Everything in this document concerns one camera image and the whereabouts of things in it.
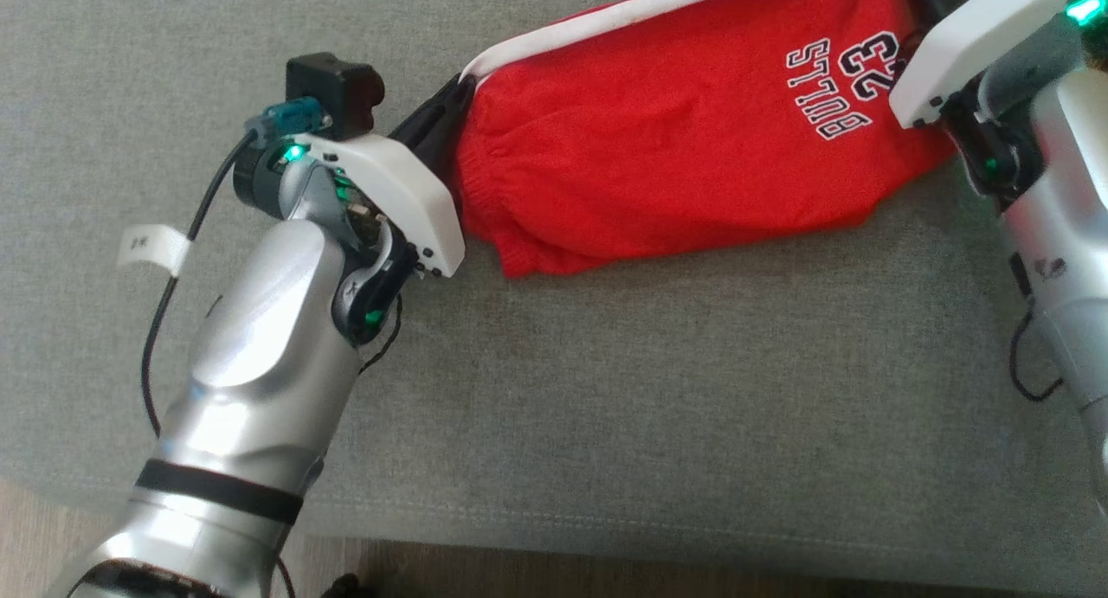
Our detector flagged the blue left camera connector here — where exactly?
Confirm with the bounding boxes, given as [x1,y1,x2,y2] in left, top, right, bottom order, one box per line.
[245,96,332,149]

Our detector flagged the red basketball shorts with print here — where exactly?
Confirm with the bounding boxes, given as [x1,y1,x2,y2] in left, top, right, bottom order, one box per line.
[450,0,957,279]

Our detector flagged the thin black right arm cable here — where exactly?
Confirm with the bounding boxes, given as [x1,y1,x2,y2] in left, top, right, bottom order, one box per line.
[1008,308,1066,404]

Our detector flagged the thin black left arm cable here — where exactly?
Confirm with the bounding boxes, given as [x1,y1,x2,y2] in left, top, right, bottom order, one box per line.
[141,129,261,439]

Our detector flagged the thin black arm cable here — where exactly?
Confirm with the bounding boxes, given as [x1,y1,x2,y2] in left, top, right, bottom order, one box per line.
[141,129,261,439]
[1008,308,1066,404]

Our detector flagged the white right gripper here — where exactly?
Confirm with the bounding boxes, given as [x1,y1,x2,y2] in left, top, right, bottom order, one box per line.
[889,0,1108,130]

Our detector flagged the white left cable label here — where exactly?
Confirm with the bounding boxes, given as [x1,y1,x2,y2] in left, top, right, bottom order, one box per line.
[117,224,191,277]

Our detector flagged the large grey sofa seat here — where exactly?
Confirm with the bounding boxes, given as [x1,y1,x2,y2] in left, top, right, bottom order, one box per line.
[0,0,1108,595]

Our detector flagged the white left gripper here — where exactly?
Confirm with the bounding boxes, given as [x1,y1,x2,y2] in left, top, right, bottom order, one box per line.
[299,74,476,279]

